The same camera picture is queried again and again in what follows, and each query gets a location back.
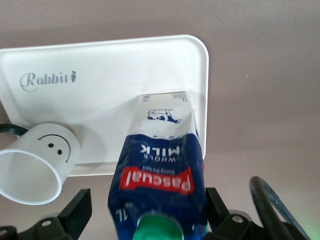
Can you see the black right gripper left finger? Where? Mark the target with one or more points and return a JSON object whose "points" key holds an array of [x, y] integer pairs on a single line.
{"points": [[72, 220]]}

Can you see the white smiley face mug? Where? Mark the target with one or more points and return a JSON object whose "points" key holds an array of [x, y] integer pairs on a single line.
{"points": [[57, 147]]}

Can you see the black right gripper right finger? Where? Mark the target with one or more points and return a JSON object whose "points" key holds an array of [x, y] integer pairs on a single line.
{"points": [[225, 225]]}

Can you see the cream rabbit print tray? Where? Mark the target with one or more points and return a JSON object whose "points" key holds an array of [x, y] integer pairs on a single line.
{"points": [[100, 87]]}

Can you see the brown table mat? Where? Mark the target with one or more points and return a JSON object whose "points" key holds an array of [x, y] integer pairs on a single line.
{"points": [[250, 75]]}

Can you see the blue white milk carton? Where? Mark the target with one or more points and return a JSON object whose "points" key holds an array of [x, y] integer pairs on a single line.
{"points": [[160, 155]]}

